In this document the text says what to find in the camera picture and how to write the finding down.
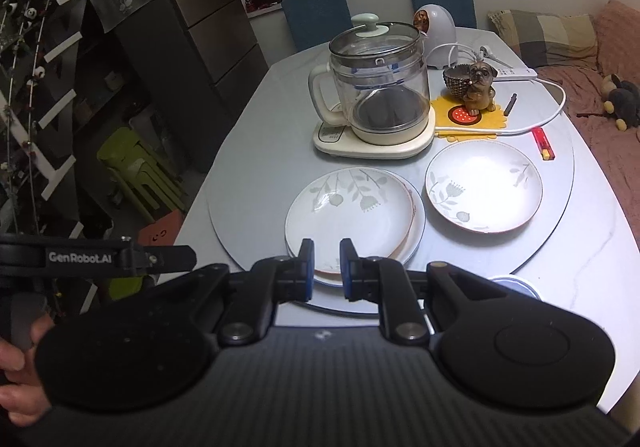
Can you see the grey round turntable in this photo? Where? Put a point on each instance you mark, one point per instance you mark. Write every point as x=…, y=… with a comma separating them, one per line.
x=250, y=207

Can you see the white plate with tulip print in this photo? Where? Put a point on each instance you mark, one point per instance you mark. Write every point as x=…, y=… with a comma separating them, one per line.
x=482, y=187

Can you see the person's left hand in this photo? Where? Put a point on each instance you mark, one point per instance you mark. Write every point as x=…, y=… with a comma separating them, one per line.
x=20, y=392

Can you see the yellow scalloped mat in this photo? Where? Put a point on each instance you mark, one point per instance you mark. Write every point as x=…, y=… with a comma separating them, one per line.
x=492, y=124

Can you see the small brown stick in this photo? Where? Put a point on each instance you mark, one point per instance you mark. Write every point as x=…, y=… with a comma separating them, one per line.
x=510, y=105

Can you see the glass kettle jug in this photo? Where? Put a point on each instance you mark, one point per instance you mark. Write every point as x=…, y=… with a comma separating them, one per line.
x=380, y=77

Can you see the white plate with leaf branches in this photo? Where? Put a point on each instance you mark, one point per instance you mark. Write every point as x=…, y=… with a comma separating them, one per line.
x=350, y=222

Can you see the black mouse plush toy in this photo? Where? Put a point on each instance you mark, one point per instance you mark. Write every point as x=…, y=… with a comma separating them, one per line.
x=622, y=99

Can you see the orange stool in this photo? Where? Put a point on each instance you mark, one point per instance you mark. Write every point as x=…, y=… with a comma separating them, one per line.
x=160, y=229

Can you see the plaid pillow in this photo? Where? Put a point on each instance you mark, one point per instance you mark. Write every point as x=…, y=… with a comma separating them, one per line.
x=550, y=39

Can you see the large white plate blue rim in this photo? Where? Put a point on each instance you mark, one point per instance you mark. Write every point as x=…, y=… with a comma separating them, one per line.
x=420, y=227

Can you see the small white bowl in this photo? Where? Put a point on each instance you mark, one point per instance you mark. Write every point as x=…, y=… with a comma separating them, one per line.
x=520, y=286

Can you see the dog figurine with basket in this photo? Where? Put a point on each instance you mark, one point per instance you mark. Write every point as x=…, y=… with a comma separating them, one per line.
x=477, y=87

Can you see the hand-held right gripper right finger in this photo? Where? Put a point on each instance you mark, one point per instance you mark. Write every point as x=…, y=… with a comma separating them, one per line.
x=348, y=274

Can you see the cream kettle base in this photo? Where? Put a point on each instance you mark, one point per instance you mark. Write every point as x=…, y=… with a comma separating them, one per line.
x=332, y=139

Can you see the dark grey refrigerator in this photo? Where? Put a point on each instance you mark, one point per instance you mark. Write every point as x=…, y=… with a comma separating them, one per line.
x=215, y=2

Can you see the small white appliance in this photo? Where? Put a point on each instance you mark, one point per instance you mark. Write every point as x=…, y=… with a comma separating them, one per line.
x=440, y=34

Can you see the pink blanket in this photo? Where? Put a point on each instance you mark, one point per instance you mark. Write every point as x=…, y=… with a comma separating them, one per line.
x=615, y=162

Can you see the stack of green stools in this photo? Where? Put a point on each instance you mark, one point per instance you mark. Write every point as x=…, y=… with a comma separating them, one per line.
x=130, y=162

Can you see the red lighter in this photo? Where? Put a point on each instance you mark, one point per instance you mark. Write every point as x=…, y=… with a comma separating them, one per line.
x=542, y=143

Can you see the white power strip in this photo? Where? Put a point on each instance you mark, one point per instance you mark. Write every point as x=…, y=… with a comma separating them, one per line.
x=517, y=73

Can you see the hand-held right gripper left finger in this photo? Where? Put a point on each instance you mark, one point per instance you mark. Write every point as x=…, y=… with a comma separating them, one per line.
x=306, y=274

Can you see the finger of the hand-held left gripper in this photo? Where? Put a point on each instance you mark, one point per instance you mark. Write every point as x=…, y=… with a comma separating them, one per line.
x=167, y=258

